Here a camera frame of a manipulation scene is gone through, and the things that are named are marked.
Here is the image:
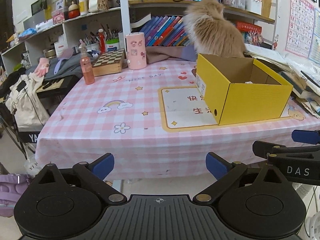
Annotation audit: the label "yellow cardboard box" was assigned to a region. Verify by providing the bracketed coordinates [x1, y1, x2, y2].
[196, 54, 293, 125]

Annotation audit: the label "pile of books and papers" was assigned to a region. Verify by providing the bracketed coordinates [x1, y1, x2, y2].
[246, 44, 319, 118]

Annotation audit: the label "pink checkered tablecloth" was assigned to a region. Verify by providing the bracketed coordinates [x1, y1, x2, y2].
[35, 60, 319, 179]

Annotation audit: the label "purple backpack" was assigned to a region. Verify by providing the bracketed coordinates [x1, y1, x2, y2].
[0, 174, 31, 217]

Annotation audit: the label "white tote bag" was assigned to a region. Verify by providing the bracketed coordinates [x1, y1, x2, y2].
[5, 73, 49, 131]

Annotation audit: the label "wooden chessboard box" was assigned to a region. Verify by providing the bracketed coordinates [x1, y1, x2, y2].
[92, 49, 125, 77]

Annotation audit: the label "red boxed books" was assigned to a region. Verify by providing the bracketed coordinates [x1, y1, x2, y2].
[235, 21, 263, 46]

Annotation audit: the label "pink glove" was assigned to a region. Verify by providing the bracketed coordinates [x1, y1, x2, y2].
[34, 57, 50, 77]

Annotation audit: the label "fluffy cream and white cat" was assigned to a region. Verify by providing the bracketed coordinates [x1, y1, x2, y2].
[183, 0, 246, 57]

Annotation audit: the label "pink cartoon cylinder container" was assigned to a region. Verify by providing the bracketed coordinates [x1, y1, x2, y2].
[125, 32, 147, 70]

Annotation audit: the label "mauve folded cloth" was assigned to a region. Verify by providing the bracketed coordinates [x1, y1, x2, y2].
[146, 46, 197, 64]

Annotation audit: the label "white pen holder box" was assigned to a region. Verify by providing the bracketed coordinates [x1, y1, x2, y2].
[245, 0, 262, 15]

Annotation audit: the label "row of leaning books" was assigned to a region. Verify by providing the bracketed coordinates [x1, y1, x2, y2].
[140, 16, 190, 47]

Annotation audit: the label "white wooden bookshelf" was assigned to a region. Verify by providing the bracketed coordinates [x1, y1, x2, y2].
[2, 0, 276, 74]

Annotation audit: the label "alphabet wall poster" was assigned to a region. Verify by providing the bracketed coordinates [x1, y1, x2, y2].
[285, 0, 315, 58]

